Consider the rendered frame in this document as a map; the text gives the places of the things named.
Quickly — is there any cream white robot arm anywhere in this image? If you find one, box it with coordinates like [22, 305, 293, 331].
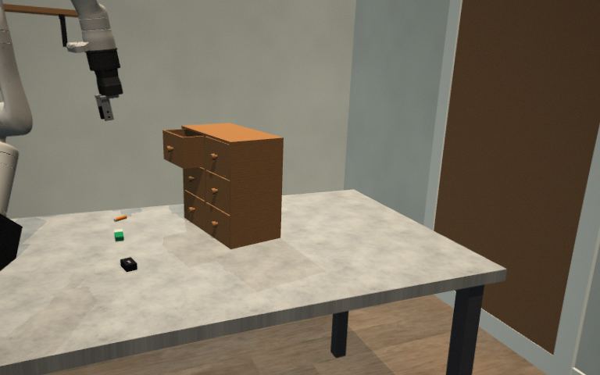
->
[0, 0, 111, 216]

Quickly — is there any brown chest of drawers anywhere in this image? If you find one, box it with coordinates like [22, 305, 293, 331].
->
[181, 123, 284, 249]

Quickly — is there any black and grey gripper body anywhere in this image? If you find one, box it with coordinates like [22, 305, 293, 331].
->
[66, 28, 123, 96]

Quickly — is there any brown wooden drawer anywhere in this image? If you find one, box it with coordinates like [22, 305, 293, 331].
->
[206, 203, 230, 247]
[205, 170, 230, 213]
[205, 137, 230, 178]
[162, 129, 204, 169]
[184, 167, 205, 198]
[184, 191, 205, 230]

